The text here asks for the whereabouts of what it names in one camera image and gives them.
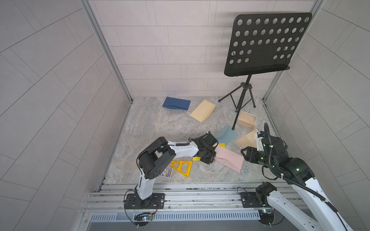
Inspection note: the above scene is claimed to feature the light teal envelope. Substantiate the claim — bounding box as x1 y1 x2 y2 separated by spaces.
214 126 238 145

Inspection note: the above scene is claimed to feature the black perforated music stand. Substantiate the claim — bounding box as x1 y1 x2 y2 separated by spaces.
224 13 313 114

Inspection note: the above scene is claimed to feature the kraft tan envelope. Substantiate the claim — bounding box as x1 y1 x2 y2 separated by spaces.
190 100 216 122

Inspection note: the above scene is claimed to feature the circuit board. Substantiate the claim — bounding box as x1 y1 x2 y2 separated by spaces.
134 212 155 222
258 209 275 226

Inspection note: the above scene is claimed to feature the pink envelope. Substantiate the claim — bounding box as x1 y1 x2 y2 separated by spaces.
215 145 244 173

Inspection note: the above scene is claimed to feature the right circuit board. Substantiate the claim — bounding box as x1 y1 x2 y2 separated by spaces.
258 209 275 226

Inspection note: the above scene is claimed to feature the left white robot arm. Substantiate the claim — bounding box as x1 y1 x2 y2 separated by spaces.
135 132 219 201

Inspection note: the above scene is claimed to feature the left circuit board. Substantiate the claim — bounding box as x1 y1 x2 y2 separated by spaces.
134 212 155 222

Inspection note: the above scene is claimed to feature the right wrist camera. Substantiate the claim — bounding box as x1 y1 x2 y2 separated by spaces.
255 131 269 152

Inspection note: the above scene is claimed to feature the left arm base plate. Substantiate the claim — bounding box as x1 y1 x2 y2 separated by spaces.
124 193 165 209

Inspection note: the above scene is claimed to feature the navy blue envelope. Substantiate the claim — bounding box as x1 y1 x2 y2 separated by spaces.
162 97 191 110

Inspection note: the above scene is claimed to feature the yellow triangle ruler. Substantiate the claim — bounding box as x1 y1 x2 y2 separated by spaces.
171 161 193 178

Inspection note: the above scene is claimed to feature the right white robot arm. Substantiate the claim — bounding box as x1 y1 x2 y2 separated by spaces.
240 131 352 231

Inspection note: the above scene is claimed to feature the colourful picture card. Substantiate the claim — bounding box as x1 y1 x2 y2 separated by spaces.
159 167 173 179

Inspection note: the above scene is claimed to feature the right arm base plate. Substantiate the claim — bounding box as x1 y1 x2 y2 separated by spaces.
239 191 271 209

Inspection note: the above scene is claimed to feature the aluminium rail frame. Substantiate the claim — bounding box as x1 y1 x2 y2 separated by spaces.
80 181 323 214

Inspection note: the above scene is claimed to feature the yellow envelope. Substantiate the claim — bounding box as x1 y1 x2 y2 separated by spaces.
192 143 225 161

